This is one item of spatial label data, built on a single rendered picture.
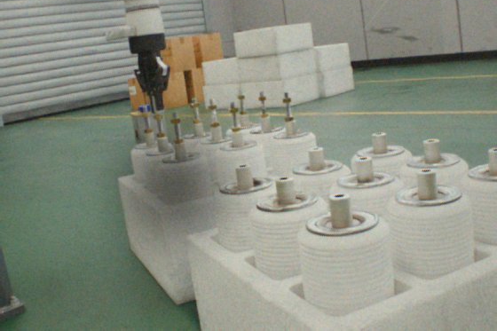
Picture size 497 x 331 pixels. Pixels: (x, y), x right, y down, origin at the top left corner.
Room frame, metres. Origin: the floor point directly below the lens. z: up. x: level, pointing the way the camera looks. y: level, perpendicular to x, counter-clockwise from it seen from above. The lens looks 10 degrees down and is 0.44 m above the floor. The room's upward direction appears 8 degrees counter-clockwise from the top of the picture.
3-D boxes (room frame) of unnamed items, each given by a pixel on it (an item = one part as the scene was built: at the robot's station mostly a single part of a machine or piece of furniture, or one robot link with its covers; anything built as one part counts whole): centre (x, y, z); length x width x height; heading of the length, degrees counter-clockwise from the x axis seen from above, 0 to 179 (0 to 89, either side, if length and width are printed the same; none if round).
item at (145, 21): (1.17, 0.18, 0.52); 0.11 x 0.09 x 0.06; 123
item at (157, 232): (1.23, 0.05, 0.09); 0.39 x 0.39 x 0.18; 22
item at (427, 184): (0.61, -0.20, 0.26); 0.02 x 0.02 x 0.03
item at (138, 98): (5.39, 0.79, 0.15); 0.30 x 0.24 x 0.30; 132
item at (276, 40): (4.10, -0.33, 0.45); 0.39 x 0.39 x 0.18; 43
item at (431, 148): (0.77, -0.26, 0.26); 0.02 x 0.02 x 0.03
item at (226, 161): (1.12, 0.01, 0.16); 0.10 x 0.10 x 0.18
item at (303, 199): (0.67, -0.04, 0.25); 0.08 x 0.08 x 0.01
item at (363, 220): (0.57, -0.09, 0.25); 0.08 x 0.08 x 0.01
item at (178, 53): (5.22, 0.49, 0.45); 0.30 x 0.24 x 0.30; 44
